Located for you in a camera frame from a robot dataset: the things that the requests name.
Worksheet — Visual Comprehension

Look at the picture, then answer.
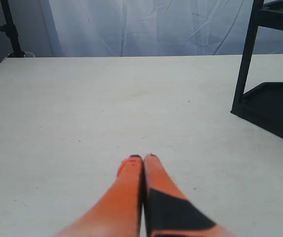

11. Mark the black metal shelf rack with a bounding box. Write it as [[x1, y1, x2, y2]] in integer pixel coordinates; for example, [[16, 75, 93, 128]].
[[231, 0, 283, 138]]

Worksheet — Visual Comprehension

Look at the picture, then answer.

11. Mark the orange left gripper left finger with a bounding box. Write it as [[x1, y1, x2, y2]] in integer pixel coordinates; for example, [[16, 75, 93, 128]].
[[56, 155, 143, 237]]

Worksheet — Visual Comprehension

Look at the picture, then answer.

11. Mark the white backdrop curtain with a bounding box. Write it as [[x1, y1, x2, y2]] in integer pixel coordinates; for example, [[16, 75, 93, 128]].
[[39, 0, 283, 57]]

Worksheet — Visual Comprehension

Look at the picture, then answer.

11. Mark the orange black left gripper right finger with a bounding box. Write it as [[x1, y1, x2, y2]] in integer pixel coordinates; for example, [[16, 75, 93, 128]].
[[144, 154, 234, 237]]

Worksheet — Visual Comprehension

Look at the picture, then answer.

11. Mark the black light stand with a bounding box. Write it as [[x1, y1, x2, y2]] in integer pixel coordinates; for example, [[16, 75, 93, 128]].
[[0, 0, 25, 58]]

